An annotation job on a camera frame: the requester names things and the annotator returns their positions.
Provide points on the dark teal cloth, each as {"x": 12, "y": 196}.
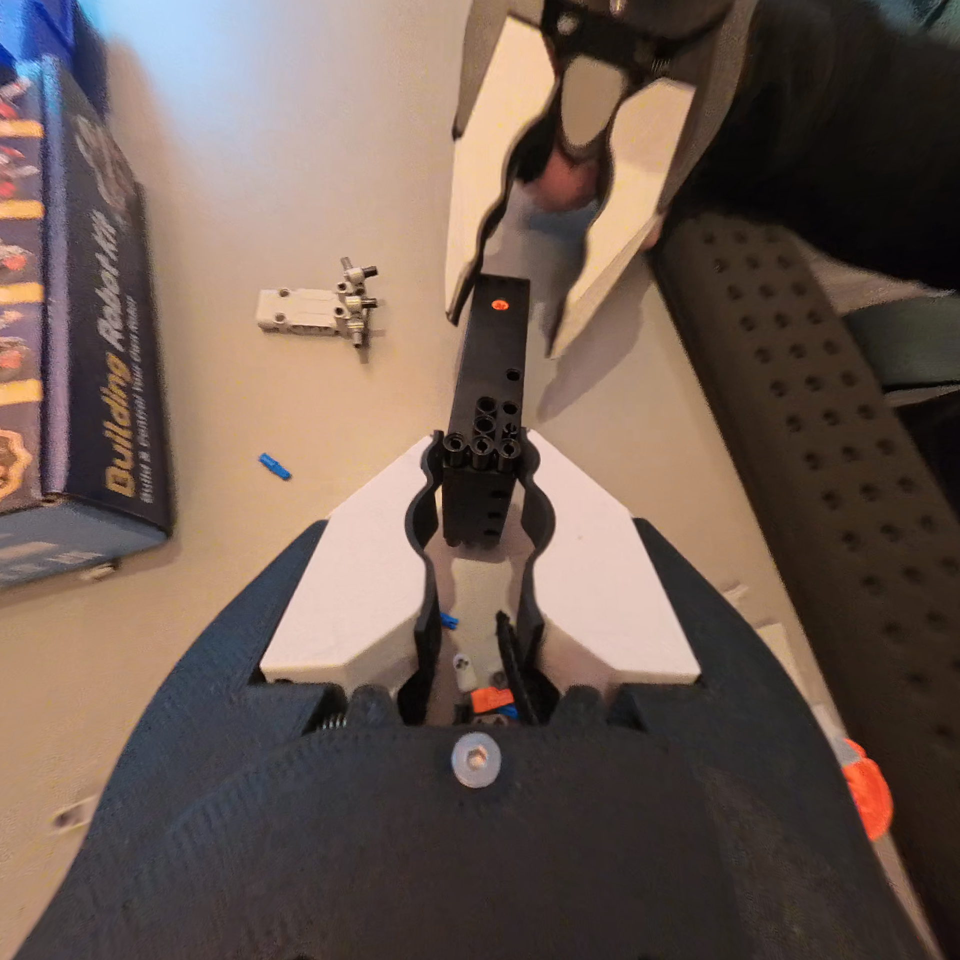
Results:
{"x": 907, "y": 345}

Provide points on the pile of building pieces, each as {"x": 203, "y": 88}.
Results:
{"x": 866, "y": 787}

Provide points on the person's right hand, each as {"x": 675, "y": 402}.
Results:
{"x": 566, "y": 184}

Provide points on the grey beam and connector assembly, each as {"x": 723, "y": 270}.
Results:
{"x": 300, "y": 311}

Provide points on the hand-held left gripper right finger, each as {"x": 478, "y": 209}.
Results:
{"x": 600, "y": 585}

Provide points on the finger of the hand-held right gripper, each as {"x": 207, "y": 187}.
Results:
{"x": 652, "y": 150}
{"x": 487, "y": 150}

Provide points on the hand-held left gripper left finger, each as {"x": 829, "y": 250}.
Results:
{"x": 352, "y": 585}

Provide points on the blue robot kit box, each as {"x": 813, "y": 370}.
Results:
{"x": 112, "y": 337}

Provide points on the blue connector pin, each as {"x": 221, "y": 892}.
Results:
{"x": 274, "y": 466}

